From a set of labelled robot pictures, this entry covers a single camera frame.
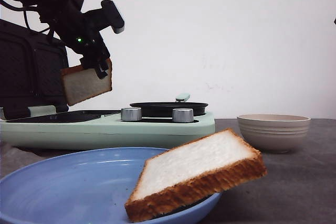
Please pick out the blue plate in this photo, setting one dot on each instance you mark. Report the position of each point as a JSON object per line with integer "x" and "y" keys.
{"x": 82, "y": 187}

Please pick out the black frying pan mint handle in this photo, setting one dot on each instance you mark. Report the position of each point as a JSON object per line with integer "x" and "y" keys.
{"x": 165, "y": 109}

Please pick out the right silver knob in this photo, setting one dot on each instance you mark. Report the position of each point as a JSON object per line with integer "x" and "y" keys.
{"x": 182, "y": 115}

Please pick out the bread slice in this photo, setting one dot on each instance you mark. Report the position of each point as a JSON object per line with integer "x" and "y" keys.
{"x": 81, "y": 84}
{"x": 190, "y": 172}

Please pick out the left silver knob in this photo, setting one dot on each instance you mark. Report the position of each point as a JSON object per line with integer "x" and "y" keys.
{"x": 131, "y": 114}

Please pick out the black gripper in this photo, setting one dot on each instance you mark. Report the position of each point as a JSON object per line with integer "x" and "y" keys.
{"x": 78, "y": 31}

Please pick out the silver knob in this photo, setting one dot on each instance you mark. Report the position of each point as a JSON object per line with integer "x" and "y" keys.
{"x": 131, "y": 114}
{"x": 182, "y": 115}

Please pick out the mint green breakfast maker base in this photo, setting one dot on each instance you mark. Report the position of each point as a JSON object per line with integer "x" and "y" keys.
{"x": 94, "y": 129}

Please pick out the beige ribbed bowl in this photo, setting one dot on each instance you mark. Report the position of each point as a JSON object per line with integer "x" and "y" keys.
{"x": 275, "y": 133}

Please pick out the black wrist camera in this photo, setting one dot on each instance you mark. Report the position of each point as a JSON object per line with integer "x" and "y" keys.
{"x": 112, "y": 17}

